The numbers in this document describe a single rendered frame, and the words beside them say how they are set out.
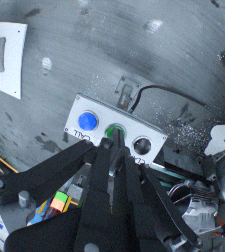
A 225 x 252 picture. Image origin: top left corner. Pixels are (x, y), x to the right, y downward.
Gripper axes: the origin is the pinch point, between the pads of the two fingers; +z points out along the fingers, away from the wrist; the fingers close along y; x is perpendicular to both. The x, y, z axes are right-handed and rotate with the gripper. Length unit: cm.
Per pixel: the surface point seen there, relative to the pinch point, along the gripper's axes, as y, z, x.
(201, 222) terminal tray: 46, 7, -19
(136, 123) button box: 2.3, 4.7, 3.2
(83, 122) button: -5.4, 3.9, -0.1
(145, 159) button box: 6.9, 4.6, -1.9
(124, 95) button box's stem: -0.3, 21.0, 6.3
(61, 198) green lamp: -6, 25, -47
